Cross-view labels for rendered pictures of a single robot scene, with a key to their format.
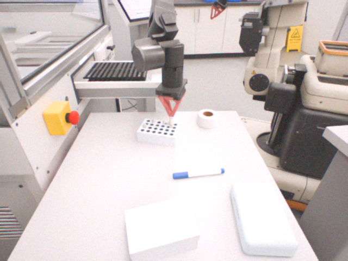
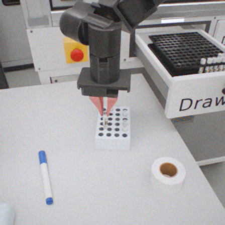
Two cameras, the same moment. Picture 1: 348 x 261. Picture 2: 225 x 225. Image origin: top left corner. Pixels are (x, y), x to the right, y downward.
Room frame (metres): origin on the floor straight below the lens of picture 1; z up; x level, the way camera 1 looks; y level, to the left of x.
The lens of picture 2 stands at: (0.49, -0.40, 1.20)
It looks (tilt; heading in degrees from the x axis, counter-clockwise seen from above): 40 degrees down; 79
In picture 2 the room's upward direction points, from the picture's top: straight up
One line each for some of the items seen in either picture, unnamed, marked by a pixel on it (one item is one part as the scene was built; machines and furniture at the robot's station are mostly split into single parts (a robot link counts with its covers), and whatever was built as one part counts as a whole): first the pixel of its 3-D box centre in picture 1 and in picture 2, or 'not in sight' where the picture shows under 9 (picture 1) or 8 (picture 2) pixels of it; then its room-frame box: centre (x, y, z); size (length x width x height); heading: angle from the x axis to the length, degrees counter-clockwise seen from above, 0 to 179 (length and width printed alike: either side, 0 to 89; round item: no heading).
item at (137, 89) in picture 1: (116, 78); (184, 57); (0.85, 0.22, 0.86); 0.40 x 0.26 x 0.06; 91
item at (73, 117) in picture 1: (72, 117); (77, 54); (0.52, 0.27, 0.88); 0.04 x 0.03 x 0.04; 1
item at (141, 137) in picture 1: (159, 131); (113, 126); (0.59, 0.04, 0.78); 0.12 x 0.08 x 0.04; 76
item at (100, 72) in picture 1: (118, 76); (186, 57); (0.85, 0.21, 0.87); 0.22 x 0.18 x 0.06; 91
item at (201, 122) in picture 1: (207, 118); (166, 175); (0.67, -0.13, 0.78); 0.07 x 0.07 x 0.04
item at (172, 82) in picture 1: (172, 77); (104, 68); (0.56, 0.00, 0.98); 0.10 x 0.07 x 0.07; 164
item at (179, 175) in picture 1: (198, 173); (45, 175); (0.41, -0.07, 0.77); 0.14 x 0.02 x 0.02; 98
